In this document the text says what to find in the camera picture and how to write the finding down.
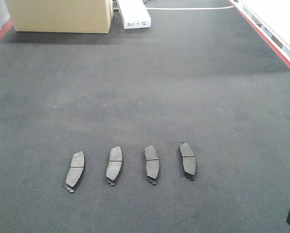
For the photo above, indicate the cardboard box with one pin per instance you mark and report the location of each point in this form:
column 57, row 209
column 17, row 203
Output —
column 61, row 16

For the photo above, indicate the grey brake pad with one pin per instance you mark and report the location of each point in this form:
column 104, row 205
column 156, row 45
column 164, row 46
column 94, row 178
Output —
column 188, row 159
column 76, row 171

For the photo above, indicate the black conveyor belt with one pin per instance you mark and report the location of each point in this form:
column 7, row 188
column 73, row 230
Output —
column 200, row 74

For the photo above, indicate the white carton box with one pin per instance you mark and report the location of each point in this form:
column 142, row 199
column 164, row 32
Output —
column 134, row 14

